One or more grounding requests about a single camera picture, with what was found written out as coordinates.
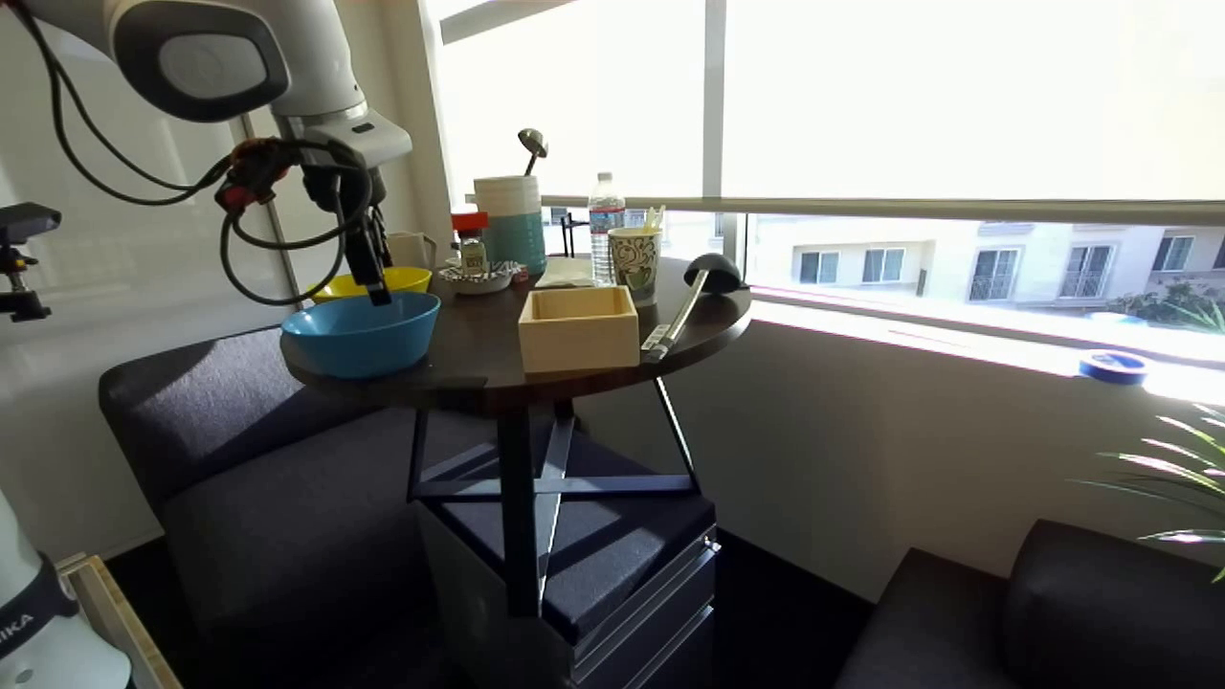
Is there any black leather chair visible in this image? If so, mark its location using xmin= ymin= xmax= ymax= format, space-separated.
xmin=834 ymin=516 xmax=1225 ymax=689

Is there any black ladle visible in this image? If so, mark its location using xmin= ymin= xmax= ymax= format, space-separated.
xmin=643 ymin=247 xmax=746 ymax=361

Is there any white device with black band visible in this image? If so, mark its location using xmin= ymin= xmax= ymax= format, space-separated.
xmin=0 ymin=491 xmax=139 ymax=689

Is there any clear water bottle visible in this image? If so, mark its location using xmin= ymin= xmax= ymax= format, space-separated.
xmin=586 ymin=167 xmax=628 ymax=278

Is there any patterned shallow dish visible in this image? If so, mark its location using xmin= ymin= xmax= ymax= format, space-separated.
xmin=438 ymin=256 xmax=527 ymax=299

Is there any round dark wood table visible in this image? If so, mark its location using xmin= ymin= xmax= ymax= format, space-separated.
xmin=277 ymin=252 xmax=758 ymax=622

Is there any metal spoon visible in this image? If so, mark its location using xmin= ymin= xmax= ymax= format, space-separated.
xmin=512 ymin=122 xmax=550 ymax=181

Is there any blue bowl on windowsill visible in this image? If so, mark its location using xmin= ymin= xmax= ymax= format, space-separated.
xmin=1076 ymin=347 xmax=1147 ymax=386

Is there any floral paper cup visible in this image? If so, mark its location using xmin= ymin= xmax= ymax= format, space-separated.
xmin=605 ymin=206 xmax=666 ymax=304

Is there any black chair left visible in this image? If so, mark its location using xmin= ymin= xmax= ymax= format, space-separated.
xmin=94 ymin=326 xmax=512 ymax=689

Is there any black camera tripod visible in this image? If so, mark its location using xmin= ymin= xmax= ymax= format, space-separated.
xmin=0 ymin=197 xmax=66 ymax=326

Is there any white building outside window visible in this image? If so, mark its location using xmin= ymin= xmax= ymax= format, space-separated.
xmin=750 ymin=218 xmax=1225 ymax=317

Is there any cream ceramic cup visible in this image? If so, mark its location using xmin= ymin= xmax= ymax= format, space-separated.
xmin=380 ymin=230 xmax=443 ymax=275

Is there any light wooden box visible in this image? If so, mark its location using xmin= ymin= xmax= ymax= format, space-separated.
xmin=512 ymin=278 xmax=643 ymax=375

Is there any yellow plastic bowl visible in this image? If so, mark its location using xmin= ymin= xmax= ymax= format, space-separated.
xmin=310 ymin=265 xmax=438 ymax=304

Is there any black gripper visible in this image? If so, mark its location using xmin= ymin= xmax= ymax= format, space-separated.
xmin=310 ymin=160 xmax=395 ymax=304

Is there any cream teal striped canister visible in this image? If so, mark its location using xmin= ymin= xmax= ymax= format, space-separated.
xmin=472 ymin=171 xmax=550 ymax=278

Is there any light wooden frame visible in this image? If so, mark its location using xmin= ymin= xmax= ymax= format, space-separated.
xmin=53 ymin=548 xmax=184 ymax=689

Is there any green potted plant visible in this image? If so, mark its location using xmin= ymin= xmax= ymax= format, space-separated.
xmin=1084 ymin=398 xmax=1225 ymax=589

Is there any blue plastic bowl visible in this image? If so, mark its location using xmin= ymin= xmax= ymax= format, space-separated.
xmin=278 ymin=292 xmax=443 ymax=382

